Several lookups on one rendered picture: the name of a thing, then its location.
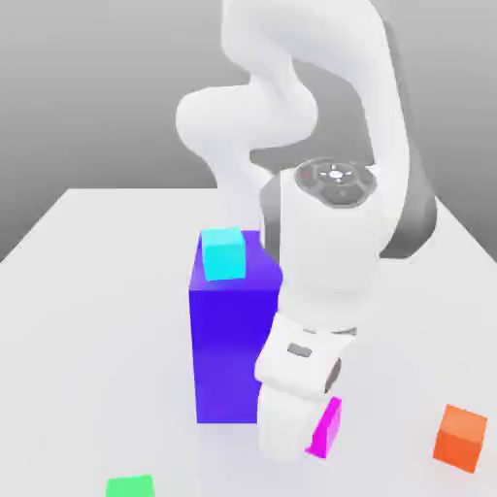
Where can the small magenta cube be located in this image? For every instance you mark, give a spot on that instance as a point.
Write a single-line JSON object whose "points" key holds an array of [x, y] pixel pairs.
{"points": [[327, 429]]}

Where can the large blue box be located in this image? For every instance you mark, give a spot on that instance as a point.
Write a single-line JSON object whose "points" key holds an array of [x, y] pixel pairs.
{"points": [[229, 341]]}

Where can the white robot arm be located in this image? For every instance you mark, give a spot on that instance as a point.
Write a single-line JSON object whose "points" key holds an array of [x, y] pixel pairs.
{"points": [[334, 248]]}

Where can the small orange cube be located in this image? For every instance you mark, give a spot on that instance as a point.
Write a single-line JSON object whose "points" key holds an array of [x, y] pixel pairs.
{"points": [[460, 438]]}

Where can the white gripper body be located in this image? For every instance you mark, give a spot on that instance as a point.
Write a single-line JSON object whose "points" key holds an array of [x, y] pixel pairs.
{"points": [[285, 425]]}

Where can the small cyan cube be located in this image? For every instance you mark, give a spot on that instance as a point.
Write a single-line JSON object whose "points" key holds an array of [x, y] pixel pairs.
{"points": [[223, 254]]}

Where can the small green cube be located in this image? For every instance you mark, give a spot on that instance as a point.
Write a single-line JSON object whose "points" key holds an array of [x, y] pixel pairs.
{"points": [[130, 487]]}

